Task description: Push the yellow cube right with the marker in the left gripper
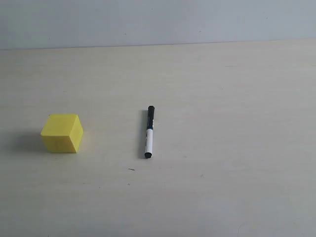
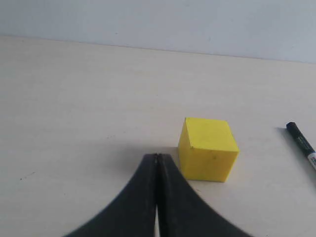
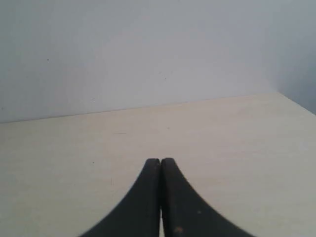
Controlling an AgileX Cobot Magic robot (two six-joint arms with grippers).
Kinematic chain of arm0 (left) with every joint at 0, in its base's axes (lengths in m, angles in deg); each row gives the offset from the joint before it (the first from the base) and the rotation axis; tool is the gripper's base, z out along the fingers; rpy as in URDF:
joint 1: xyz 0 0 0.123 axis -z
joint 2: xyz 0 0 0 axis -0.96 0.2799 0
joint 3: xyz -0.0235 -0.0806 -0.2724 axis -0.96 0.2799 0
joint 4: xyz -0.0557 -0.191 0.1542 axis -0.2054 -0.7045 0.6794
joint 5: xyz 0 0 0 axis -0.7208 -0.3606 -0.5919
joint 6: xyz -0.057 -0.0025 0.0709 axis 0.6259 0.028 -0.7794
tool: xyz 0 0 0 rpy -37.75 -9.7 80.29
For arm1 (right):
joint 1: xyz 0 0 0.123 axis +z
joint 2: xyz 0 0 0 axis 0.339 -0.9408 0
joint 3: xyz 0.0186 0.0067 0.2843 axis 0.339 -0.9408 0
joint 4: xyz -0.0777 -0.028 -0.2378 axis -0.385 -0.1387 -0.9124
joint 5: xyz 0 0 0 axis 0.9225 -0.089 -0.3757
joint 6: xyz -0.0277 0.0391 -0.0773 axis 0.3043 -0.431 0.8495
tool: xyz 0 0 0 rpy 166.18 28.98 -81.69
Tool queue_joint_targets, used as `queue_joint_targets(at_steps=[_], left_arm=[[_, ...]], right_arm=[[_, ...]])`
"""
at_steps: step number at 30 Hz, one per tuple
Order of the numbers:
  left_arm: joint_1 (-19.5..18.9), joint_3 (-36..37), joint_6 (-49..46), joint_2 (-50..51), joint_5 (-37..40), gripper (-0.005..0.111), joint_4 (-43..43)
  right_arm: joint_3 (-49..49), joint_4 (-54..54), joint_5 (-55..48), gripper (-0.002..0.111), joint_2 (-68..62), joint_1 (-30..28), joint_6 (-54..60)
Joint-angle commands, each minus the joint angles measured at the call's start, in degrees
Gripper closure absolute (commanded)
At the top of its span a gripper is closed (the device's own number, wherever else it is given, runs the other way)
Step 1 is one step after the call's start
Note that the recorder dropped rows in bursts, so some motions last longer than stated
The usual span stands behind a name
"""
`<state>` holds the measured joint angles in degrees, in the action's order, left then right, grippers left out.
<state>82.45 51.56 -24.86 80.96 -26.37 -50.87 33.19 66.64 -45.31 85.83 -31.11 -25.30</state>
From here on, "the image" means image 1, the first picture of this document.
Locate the black and white whiteboard marker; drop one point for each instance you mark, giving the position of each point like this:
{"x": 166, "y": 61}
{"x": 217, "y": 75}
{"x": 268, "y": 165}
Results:
{"x": 149, "y": 132}

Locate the yellow foam cube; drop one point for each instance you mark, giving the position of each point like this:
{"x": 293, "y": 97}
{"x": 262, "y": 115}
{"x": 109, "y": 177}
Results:
{"x": 62, "y": 133}

